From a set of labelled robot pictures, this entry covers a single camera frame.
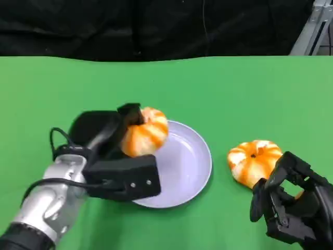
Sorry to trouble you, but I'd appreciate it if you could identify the lilac plate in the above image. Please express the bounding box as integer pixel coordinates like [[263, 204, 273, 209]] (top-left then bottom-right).
[[131, 120, 213, 208]]

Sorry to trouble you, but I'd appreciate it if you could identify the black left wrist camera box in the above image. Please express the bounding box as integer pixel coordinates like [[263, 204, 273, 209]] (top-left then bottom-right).
[[82, 154, 161, 202]]

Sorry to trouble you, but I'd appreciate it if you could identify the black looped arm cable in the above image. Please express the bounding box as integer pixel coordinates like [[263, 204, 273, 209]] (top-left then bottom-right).
[[49, 127, 91, 160]]

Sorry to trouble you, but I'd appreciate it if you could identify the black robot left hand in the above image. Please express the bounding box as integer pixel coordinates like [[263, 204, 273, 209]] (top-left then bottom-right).
[[68, 103, 146, 160]]

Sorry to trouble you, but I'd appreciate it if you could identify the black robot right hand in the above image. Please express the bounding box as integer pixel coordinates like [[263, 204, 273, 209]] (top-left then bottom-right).
[[249, 151, 333, 250]]

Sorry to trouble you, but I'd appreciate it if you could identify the orange white toy bread roll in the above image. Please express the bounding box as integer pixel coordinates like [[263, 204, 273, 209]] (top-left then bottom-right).
[[227, 140, 304, 200], [121, 106, 169, 158]]

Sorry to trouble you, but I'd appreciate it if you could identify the green table cloth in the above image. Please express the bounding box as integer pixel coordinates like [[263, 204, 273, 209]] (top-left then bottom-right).
[[0, 55, 333, 250]]

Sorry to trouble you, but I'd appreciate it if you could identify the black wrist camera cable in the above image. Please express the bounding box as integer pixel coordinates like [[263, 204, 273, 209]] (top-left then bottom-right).
[[22, 178, 111, 205]]

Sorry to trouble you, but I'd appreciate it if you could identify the black backdrop curtain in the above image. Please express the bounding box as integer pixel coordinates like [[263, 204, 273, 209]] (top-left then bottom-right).
[[0, 0, 317, 63]]

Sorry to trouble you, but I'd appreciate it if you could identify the grey metal frame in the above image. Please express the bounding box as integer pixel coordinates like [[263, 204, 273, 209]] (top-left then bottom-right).
[[289, 0, 333, 56]]

